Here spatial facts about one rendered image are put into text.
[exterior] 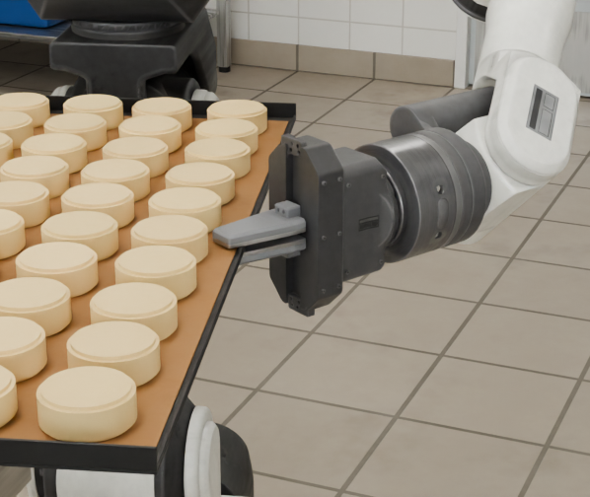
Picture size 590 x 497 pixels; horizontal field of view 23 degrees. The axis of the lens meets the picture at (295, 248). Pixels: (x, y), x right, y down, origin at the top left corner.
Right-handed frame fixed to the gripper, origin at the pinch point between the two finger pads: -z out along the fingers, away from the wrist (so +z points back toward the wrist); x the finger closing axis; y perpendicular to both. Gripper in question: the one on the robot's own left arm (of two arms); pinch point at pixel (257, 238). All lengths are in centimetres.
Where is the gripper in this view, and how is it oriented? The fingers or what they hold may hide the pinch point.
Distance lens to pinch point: 97.2
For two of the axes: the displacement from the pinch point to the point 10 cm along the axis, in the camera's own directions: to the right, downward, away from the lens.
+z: 7.8, -2.3, 5.8
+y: 6.2, 2.9, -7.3
